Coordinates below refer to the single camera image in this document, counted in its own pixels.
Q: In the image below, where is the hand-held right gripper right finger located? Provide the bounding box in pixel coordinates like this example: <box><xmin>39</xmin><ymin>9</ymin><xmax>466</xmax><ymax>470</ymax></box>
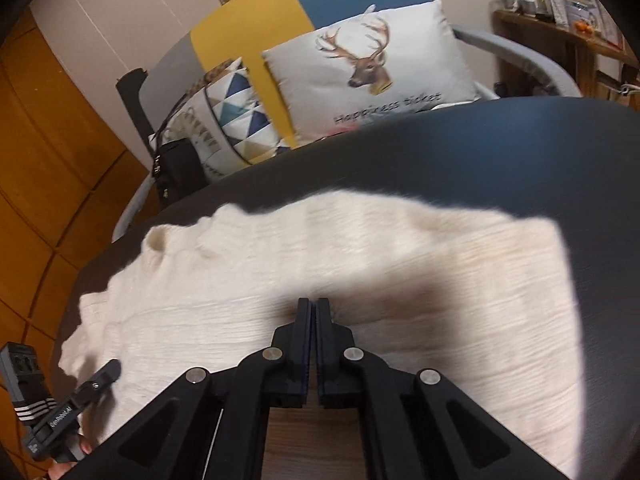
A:
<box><xmin>312</xmin><ymin>297</ymin><xmax>568</xmax><ymax>480</ymax></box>

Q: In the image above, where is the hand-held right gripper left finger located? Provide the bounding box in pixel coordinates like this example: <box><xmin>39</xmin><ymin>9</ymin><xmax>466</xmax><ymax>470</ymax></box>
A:
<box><xmin>75</xmin><ymin>297</ymin><xmax>313</xmax><ymax>480</ymax></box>

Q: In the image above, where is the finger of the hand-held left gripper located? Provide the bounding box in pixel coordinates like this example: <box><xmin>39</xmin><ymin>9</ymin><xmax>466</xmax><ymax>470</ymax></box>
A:
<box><xmin>75</xmin><ymin>358</ymin><xmax>122</xmax><ymax>408</ymax></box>

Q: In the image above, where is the white knit sweater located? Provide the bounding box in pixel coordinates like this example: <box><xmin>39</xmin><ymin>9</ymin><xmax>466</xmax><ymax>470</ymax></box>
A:
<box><xmin>57</xmin><ymin>187</ymin><xmax>588</xmax><ymax>473</ymax></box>

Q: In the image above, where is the person's left hand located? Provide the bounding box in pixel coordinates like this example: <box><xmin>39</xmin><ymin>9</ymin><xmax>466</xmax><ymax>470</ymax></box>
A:
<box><xmin>47</xmin><ymin>432</ymin><xmax>94</xmax><ymax>480</ymax></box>

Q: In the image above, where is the black handbag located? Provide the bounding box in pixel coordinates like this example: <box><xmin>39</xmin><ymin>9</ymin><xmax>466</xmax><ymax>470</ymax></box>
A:
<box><xmin>148</xmin><ymin>85</ymin><xmax>253</xmax><ymax>211</ymax></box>

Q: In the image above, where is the orange wooden wardrobe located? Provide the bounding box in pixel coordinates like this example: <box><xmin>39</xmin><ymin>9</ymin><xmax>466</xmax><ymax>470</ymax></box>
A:
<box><xmin>0</xmin><ymin>10</ymin><xmax>158</xmax><ymax>361</ymax></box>

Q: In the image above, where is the triangle pattern pillow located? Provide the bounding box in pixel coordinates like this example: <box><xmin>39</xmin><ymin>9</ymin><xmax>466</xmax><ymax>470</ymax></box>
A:
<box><xmin>162</xmin><ymin>57</ymin><xmax>291</xmax><ymax>183</ymax></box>

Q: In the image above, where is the deer print pillow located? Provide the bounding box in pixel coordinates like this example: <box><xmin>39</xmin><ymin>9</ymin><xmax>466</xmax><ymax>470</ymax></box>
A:
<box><xmin>262</xmin><ymin>0</ymin><xmax>481</xmax><ymax>148</ymax></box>

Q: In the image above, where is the grey yellow blue sofa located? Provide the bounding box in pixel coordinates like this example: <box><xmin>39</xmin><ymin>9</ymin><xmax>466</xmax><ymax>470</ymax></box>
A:
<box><xmin>111</xmin><ymin>0</ymin><xmax>583</xmax><ymax>241</ymax></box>

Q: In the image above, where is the wooden shelf unit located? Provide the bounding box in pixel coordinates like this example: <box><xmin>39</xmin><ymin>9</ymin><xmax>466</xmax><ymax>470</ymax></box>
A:
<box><xmin>492</xmin><ymin>7</ymin><xmax>640</xmax><ymax>111</ymax></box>

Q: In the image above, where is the row of small shelf items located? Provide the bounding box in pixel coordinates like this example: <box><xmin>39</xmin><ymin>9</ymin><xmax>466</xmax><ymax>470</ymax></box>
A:
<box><xmin>495</xmin><ymin>0</ymin><xmax>621</xmax><ymax>48</ymax></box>

